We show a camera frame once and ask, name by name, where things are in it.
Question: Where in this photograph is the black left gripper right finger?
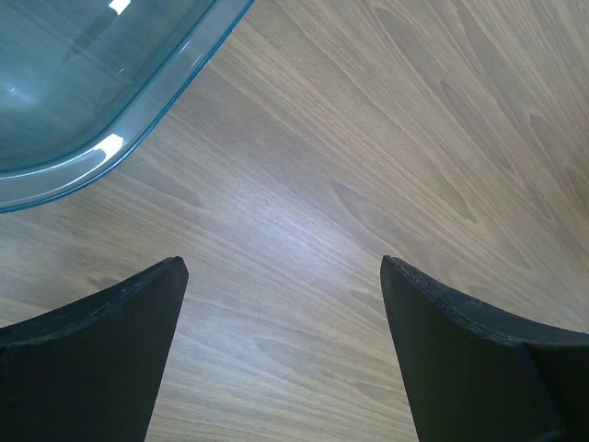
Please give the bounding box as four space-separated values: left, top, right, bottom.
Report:
380 256 588 441

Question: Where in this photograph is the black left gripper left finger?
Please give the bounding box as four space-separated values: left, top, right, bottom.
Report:
1 257 189 441

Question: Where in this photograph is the clear teal plastic bin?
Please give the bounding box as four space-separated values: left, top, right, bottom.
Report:
1 1 250 213

